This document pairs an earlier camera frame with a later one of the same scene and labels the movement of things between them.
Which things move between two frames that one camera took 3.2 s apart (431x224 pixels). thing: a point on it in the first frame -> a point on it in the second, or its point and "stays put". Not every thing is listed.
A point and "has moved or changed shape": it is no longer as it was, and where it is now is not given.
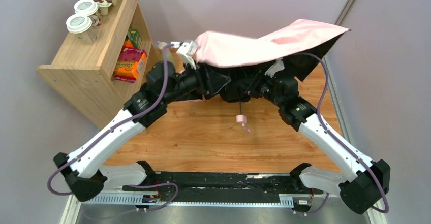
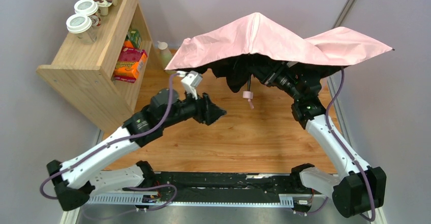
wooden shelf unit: (97, 78) stays put
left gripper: (209, 81) -> (205, 107)
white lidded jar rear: (88, 7) stays put
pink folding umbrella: (302, 44) has moved or changed shape
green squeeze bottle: (170, 56) stays put
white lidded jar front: (80, 25) stays put
